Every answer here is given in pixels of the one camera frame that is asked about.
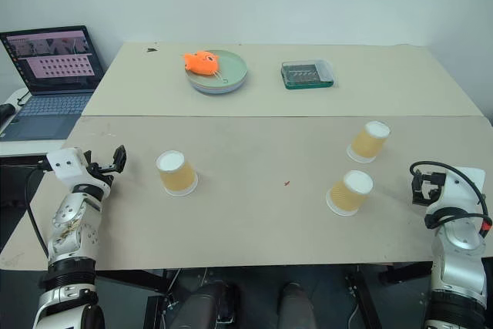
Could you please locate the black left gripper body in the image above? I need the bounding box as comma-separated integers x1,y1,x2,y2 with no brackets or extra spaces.
89,162,116,187

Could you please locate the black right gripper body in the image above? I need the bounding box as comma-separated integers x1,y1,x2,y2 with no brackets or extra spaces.
422,173,444,205

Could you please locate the open grey laptop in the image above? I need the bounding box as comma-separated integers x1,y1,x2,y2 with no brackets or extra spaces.
0,25,107,143

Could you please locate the tan ribbed paper cup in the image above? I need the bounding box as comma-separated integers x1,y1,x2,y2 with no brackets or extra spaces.
155,149,200,197
346,120,392,164
325,170,374,217

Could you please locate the black computer mouse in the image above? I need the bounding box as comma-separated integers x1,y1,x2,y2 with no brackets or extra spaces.
0,104,15,128

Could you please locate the pale blue plate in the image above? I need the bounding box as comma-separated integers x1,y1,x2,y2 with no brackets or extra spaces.
187,73,248,96

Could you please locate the orange toy fish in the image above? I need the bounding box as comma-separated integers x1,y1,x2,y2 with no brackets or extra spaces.
182,50,230,84

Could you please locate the green plate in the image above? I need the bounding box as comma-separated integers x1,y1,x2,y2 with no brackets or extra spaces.
186,49,249,90

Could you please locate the clear green plastic box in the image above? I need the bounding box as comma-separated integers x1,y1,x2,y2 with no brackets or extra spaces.
280,59,336,91

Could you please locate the dark rounded shape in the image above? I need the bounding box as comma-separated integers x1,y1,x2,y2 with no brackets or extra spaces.
277,281,318,329
169,281,240,329

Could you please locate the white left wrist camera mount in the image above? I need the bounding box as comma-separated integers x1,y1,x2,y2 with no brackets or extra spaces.
45,146,113,193

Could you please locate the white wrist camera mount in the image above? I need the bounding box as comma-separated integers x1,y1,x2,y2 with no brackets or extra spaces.
45,146,113,193
437,166,487,214

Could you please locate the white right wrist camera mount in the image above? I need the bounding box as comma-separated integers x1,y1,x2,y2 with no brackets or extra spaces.
437,166,487,214

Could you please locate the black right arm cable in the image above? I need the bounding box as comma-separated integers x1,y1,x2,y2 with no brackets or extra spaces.
409,160,493,237

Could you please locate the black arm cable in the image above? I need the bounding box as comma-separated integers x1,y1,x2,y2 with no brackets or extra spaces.
409,160,493,237
23,165,51,263

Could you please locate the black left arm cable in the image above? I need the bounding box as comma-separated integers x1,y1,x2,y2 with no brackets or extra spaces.
23,165,51,263

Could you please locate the black table frame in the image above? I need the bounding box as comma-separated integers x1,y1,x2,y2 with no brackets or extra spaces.
96,261,434,329

